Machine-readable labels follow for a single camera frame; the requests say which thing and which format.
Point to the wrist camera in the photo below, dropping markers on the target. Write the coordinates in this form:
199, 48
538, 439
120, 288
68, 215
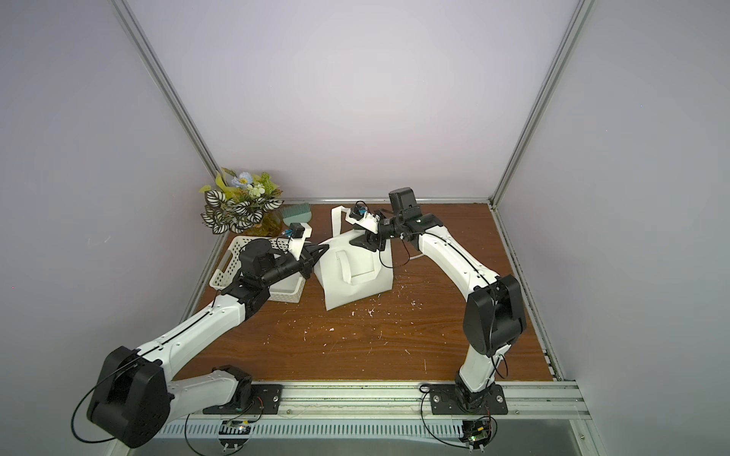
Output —
360, 215
298, 233

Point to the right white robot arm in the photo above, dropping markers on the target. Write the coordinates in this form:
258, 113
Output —
495, 315

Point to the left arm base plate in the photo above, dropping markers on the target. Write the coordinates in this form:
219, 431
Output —
257, 399

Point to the right circuit board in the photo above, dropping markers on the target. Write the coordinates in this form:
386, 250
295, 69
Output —
479, 433

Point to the left circuit board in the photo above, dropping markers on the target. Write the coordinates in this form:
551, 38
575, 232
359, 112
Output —
233, 435

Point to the white perforated plastic basket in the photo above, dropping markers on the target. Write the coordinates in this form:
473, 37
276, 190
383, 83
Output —
288, 290

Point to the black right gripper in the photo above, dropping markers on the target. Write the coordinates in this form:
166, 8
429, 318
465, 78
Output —
378, 233

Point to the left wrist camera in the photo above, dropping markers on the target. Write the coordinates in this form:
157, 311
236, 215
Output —
298, 233

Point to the circuit board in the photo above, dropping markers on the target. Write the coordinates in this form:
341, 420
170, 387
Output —
479, 433
233, 435

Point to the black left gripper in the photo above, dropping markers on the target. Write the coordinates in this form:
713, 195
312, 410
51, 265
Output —
309, 253

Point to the aluminium mounting rail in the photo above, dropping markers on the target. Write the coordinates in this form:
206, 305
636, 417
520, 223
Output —
371, 409

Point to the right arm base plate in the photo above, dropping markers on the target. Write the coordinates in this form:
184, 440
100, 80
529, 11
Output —
452, 399

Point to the white insulated delivery bag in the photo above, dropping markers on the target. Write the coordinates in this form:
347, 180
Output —
347, 272

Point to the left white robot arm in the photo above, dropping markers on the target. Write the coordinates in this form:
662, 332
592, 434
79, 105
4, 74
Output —
137, 393

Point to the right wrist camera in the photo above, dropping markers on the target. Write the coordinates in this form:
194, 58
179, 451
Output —
360, 215

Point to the artificial plant with striped leaves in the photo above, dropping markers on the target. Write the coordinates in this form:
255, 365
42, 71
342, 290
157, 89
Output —
243, 204

